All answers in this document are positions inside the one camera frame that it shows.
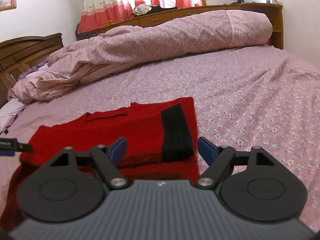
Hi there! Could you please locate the red knitted sweater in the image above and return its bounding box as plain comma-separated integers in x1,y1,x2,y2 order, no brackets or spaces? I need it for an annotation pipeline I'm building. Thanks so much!
1,97,200,231

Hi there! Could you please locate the wooden headboard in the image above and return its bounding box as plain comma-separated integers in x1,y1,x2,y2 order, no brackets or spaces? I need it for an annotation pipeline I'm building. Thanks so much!
0,33,63,106

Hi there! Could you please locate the clothes pile on cabinet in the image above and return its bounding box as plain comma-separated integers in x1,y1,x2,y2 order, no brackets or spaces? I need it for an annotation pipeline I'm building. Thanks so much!
131,3,178,18

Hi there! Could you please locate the white purple pillow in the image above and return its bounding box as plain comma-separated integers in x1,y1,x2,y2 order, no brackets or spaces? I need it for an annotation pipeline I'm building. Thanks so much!
1,60,48,134

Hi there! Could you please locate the pink rolled duvet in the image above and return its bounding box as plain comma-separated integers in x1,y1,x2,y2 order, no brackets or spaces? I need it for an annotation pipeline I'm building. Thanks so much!
8,10,273,103

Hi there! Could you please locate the pink floral bed sheet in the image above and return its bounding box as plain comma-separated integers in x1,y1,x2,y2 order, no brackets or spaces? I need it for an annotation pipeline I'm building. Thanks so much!
8,46,319,231

